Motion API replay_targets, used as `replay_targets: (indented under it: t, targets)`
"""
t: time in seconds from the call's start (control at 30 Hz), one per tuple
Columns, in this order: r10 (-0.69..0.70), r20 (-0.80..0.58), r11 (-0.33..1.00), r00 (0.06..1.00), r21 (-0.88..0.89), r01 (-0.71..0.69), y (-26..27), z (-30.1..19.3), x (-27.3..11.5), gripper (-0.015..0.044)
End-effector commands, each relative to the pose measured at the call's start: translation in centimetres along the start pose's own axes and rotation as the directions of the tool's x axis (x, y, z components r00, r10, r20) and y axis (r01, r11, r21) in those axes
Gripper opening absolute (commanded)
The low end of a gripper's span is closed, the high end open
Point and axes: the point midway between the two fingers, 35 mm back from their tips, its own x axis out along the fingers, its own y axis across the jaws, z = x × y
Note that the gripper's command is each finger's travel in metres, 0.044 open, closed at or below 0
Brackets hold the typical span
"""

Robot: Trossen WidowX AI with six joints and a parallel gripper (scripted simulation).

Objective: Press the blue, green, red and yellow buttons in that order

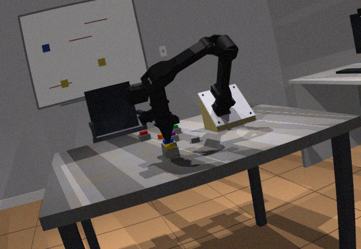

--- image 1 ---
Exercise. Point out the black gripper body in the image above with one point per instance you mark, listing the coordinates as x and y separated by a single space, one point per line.
165 116

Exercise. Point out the yellow button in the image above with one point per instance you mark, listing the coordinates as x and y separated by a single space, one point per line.
170 150

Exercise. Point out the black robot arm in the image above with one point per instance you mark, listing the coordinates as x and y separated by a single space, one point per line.
164 72

